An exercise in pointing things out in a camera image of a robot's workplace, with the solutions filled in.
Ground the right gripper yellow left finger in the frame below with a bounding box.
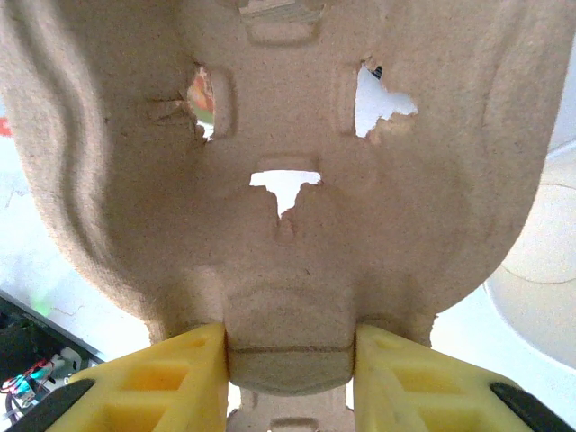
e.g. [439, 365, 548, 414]
[8, 320, 230, 432]

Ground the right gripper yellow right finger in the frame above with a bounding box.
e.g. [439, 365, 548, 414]
[353, 324, 576, 432]

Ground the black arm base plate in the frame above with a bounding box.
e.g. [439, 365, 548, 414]
[0, 290, 108, 374]

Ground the green paper cup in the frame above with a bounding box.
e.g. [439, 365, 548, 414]
[483, 139, 576, 374]

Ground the brown pulp cup carrier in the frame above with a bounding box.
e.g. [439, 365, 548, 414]
[0, 0, 555, 432]

